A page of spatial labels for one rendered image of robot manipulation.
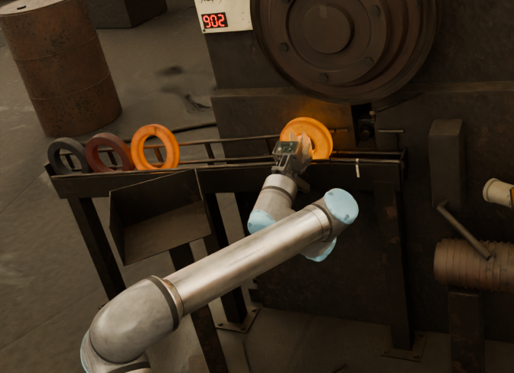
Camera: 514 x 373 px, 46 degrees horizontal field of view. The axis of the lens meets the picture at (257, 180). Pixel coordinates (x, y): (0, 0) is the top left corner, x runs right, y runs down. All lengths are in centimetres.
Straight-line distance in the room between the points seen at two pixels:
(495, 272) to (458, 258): 9
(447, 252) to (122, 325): 87
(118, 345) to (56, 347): 138
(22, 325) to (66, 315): 19
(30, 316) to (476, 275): 184
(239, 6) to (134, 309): 97
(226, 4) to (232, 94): 27
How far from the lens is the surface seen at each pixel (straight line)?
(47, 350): 257
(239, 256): 127
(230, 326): 231
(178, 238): 176
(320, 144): 175
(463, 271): 164
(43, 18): 416
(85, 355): 131
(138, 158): 212
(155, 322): 116
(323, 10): 146
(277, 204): 154
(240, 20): 181
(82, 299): 274
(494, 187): 160
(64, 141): 227
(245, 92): 188
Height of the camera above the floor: 154
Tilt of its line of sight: 29 degrees down
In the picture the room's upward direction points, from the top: 13 degrees counter-clockwise
